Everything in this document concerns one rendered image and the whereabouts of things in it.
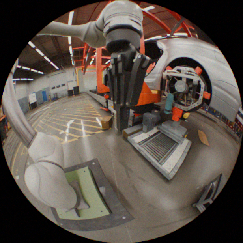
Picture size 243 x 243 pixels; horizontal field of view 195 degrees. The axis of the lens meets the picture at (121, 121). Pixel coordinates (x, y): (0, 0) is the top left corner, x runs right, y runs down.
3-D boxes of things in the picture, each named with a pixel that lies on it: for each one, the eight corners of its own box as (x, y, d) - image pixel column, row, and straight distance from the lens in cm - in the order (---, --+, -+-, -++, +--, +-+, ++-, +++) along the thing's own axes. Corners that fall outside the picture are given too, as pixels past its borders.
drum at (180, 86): (187, 94, 109) (189, 84, 110) (185, 94, 88) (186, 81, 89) (178, 92, 112) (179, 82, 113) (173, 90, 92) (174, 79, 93)
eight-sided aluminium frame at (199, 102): (197, 115, 110) (204, 72, 113) (197, 116, 103) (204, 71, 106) (163, 101, 121) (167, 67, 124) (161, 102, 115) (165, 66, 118)
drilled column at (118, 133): (122, 134, 123) (122, 111, 101) (117, 136, 119) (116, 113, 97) (119, 131, 130) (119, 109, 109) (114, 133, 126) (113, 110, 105)
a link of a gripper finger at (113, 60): (114, 56, 17) (111, 58, 18) (114, 105, 17) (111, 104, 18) (128, 59, 19) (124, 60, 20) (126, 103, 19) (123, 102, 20)
